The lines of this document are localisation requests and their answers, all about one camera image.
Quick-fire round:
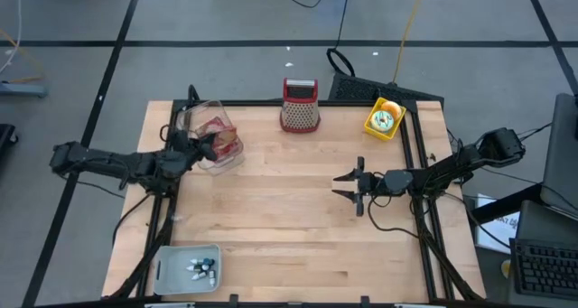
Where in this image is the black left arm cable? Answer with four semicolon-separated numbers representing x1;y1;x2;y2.
111;192;154;246

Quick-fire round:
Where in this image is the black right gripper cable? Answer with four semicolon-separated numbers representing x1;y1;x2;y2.
366;194;424;238

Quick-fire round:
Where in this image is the black floor object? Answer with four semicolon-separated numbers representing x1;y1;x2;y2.
0;123;19;158

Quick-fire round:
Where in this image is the clear plastic container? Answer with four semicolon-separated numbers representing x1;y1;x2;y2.
176;98;246;177

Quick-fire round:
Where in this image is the orange toy donut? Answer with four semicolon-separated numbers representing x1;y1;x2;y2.
381;99;404;120

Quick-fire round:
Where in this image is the black keyboard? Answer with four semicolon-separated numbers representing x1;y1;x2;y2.
508;238;578;300

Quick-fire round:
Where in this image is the white floor cable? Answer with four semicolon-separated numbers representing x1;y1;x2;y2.
0;0;23;74

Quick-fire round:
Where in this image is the grey plastic tray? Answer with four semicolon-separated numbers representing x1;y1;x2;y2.
152;244;223;296

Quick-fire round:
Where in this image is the yellow plastic basket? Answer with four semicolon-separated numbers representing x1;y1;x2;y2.
363;96;407;142

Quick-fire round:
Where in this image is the grey table foot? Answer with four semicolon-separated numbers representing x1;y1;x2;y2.
0;80;49;99

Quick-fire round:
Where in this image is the black hanging cable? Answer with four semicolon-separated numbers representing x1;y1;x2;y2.
325;0;358;79

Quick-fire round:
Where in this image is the orange floor cable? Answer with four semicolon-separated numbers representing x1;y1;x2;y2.
0;27;46;84

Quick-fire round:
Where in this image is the grey monitor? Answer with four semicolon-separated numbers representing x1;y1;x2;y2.
540;92;578;221

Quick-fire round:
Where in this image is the white paper sheet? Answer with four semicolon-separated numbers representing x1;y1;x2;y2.
474;193;520;255

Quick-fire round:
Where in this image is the red steel box grater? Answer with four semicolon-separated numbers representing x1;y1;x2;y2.
279;77;322;134

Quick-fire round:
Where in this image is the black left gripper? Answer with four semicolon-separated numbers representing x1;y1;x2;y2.
169;129;219;173

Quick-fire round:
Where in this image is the black metal table frame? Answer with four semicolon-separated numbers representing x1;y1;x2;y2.
107;84;487;303

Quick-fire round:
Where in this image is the yellow hanging cable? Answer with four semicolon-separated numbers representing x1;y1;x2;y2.
391;0;428;84

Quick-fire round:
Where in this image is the black desk bar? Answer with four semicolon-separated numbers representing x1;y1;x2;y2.
469;183;543;226

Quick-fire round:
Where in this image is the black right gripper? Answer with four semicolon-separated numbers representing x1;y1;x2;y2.
331;156;415;218

